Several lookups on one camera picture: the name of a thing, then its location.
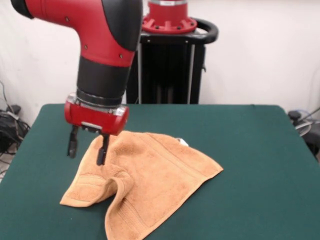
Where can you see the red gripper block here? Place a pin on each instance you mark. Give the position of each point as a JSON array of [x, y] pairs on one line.
[[97, 121]]

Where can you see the dark green table cloth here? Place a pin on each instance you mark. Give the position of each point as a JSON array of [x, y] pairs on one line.
[[237, 150]]

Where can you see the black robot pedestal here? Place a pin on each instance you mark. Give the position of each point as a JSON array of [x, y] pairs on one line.
[[170, 70]]

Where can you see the orange terry towel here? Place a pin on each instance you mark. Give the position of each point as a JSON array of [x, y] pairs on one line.
[[155, 170]]

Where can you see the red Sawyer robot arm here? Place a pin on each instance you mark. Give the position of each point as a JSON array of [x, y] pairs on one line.
[[105, 50]]

